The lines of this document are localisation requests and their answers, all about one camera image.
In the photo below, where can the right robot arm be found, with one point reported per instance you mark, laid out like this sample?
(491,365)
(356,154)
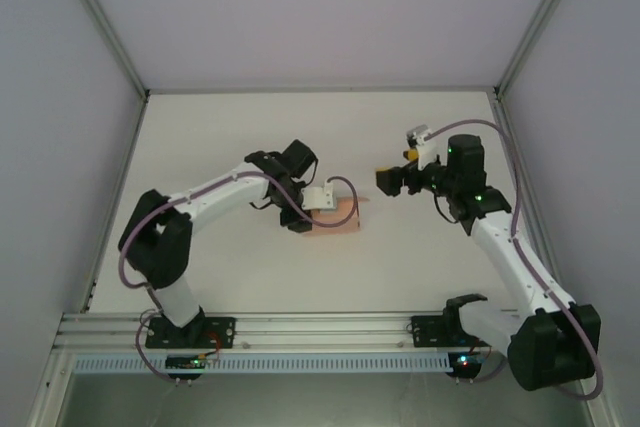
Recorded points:
(505,252)

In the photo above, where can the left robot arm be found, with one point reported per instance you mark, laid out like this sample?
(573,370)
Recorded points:
(220,192)

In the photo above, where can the aluminium mounting rail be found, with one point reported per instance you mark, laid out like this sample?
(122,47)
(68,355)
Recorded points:
(320,329)

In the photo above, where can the aluminium side rail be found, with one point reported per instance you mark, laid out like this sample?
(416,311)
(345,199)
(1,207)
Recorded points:
(546,259)

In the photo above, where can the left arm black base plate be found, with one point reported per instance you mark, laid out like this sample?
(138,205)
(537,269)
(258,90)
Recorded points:
(222,329)

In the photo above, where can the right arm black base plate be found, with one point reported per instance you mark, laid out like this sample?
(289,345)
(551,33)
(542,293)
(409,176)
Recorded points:
(425,332)

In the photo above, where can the aluminium frame post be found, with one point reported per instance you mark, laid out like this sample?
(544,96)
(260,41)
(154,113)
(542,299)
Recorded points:
(100,17)
(542,12)

